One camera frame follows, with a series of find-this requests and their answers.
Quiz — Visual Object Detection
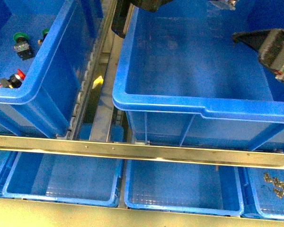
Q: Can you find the green button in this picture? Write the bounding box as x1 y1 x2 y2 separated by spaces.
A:
13 32 35 61
38 28 50 46

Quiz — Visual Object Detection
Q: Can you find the red button lying front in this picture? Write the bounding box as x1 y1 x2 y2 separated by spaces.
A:
0 69 26 89

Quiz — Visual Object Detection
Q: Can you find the metal shelf front rail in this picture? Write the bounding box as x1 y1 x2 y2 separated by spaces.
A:
0 135 284 170

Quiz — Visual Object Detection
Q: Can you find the blue lower shelf bin middle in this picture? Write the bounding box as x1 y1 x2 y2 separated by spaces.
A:
124 160 244 216

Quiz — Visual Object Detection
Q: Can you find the blue bin with buttons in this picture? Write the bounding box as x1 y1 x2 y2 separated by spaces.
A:
0 0 103 138

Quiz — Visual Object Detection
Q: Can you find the white roller track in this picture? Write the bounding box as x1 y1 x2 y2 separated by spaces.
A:
64 0 116 140

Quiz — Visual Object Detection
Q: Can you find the blue lower shelf bin left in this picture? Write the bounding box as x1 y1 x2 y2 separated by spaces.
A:
2 152 124 207

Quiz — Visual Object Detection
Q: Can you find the blue empty middle bin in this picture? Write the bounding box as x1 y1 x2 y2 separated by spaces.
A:
112 0 284 152

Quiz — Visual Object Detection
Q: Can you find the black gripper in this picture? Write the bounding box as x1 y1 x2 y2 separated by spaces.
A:
111 0 172 38

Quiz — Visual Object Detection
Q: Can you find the blue lower bin with clips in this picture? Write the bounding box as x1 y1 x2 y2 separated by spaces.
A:
238 167 284 220

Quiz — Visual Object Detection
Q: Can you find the blue shelf bin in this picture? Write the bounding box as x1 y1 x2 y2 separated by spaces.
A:
2 152 124 207
124 160 244 216

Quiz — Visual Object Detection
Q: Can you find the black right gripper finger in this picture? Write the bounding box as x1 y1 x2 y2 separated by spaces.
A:
231 28 284 71

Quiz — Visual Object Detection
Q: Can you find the pile of metal clips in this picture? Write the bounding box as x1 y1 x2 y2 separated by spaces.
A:
263 172 284 199

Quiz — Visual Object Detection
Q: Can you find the metal divider rail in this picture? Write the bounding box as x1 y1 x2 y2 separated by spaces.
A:
89 35 123 142

